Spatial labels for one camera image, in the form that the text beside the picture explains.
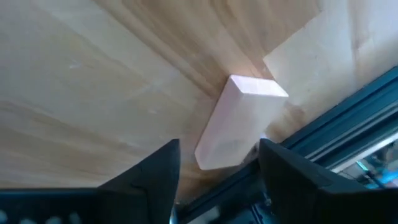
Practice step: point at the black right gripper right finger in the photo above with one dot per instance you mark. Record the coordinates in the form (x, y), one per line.
(304, 193)

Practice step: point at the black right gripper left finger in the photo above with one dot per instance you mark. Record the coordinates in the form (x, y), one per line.
(149, 186)

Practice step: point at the wooden block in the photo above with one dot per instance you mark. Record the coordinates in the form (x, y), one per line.
(236, 124)

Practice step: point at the black aluminium frame rail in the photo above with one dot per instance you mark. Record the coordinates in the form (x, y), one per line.
(342, 124)

